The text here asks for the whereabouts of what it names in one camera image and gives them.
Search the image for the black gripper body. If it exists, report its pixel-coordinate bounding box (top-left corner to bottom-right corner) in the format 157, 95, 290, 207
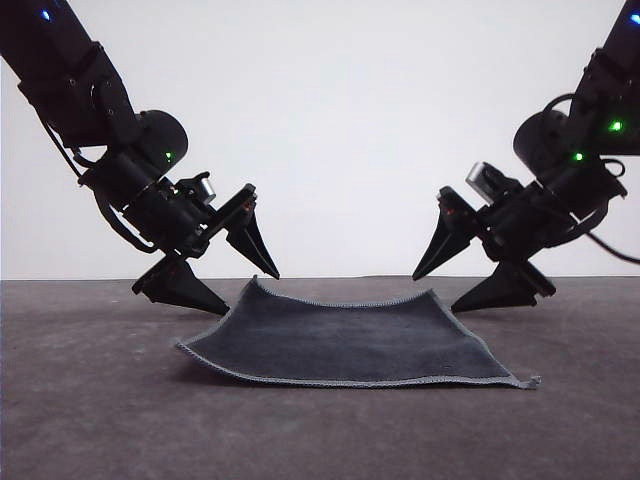
436, 163, 628, 298
78, 149, 260, 302

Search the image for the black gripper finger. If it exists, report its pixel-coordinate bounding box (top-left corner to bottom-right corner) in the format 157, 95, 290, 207
144, 256, 231, 317
412, 202, 475, 282
450, 262, 540, 314
225, 199, 281, 280

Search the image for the purple towel with grey hem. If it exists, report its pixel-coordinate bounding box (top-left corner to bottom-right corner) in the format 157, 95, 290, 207
171, 274, 543, 392

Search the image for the grey table cloth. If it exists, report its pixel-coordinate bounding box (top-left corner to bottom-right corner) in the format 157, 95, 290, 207
0, 274, 640, 480

